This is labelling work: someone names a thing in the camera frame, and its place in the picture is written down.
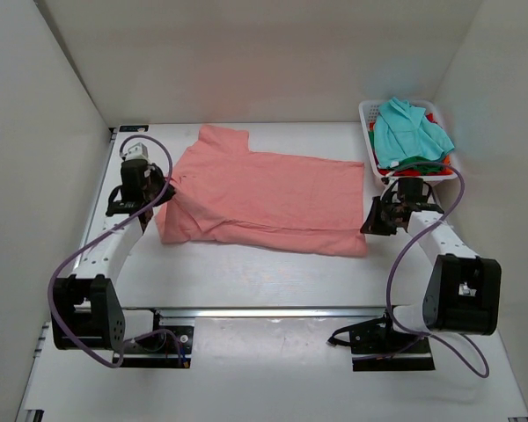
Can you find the aluminium rail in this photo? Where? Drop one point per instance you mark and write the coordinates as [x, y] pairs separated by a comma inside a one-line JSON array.
[[263, 312]]

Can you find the green t shirt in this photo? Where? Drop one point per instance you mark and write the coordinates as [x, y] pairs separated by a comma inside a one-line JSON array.
[[417, 165]]

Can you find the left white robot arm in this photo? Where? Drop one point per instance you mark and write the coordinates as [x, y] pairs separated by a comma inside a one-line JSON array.
[[86, 299]]

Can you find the teal t shirt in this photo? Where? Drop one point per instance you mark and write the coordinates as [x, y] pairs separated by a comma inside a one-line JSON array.
[[403, 133]]

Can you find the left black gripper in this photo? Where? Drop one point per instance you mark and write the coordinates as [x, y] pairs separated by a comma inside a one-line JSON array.
[[168, 194]]

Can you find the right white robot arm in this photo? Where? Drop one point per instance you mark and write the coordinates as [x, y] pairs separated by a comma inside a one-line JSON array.
[[463, 291]]

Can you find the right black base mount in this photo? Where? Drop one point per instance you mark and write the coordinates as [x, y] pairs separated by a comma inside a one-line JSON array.
[[375, 346]]

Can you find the small dark label sticker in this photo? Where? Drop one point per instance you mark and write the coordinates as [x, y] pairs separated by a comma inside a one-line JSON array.
[[133, 128]]

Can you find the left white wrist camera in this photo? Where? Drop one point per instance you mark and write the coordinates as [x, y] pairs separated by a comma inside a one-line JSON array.
[[137, 152]]

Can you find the white plastic basket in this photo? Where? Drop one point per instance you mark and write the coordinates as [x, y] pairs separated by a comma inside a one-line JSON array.
[[368, 111]]

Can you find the salmon pink t shirt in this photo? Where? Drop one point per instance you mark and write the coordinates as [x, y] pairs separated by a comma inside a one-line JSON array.
[[229, 194]]

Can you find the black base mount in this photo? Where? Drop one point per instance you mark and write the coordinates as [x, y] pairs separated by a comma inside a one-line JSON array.
[[158, 339], [375, 346]]

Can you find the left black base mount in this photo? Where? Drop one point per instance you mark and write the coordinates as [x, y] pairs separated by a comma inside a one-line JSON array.
[[158, 339]]

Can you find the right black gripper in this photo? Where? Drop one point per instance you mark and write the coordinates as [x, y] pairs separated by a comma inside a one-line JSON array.
[[372, 225]]

